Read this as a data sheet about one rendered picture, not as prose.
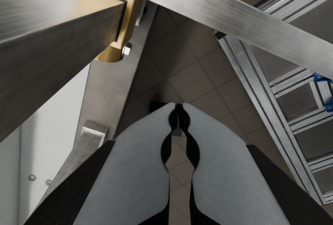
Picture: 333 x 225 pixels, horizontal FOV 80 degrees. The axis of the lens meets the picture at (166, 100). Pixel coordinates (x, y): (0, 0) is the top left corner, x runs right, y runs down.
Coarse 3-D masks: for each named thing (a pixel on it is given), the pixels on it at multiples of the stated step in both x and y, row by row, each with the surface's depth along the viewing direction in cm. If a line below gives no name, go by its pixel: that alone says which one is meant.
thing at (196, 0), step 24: (168, 0) 18; (192, 0) 18; (216, 0) 18; (240, 0) 18; (216, 24) 19; (240, 24) 19; (264, 24) 19; (288, 24) 19; (264, 48) 20; (288, 48) 20; (312, 48) 20
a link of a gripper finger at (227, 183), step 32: (192, 128) 10; (224, 128) 10; (192, 160) 9; (224, 160) 8; (192, 192) 7; (224, 192) 7; (256, 192) 7; (192, 224) 7; (224, 224) 6; (256, 224) 6; (288, 224) 6
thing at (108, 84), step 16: (144, 0) 27; (144, 16) 30; (144, 32) 31; (144, 48) 33; (96, 64) 34; (112, 64) 34; (128, 64) 34; (96, 80) 36; (112, 80) 36; (128, 80) 36; (96, 96) 38; (112, 96) 37; (128, 96) 38; (80, 112) 40; (96, 112) 39; (112, 112) 39; (80, 128) 42; (112, 128) 41
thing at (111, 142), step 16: (112, 144) 9; (96, 160) 8; (80, 176) 7; (96, 176) 7; (64, 192) 7; (80, 192) 7; (48, 208) 6; (64, 208) 6; (80, 208) 6; (32, 224) 6; (48, 224) 6; (64, 224) 6
